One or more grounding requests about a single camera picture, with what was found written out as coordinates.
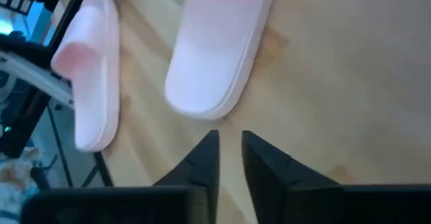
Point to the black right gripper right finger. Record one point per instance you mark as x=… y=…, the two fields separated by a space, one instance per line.
x=286 y=190

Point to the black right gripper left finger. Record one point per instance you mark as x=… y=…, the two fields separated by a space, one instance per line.
x=195 y=183

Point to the pink slide sandal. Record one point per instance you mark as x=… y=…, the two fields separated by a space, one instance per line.
x=94 y=82
x=215 y=56

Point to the black table frame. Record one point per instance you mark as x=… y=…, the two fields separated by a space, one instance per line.
x=104 y=173

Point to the silver aluminium rail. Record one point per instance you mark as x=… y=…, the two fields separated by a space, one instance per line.
x=33 y=76

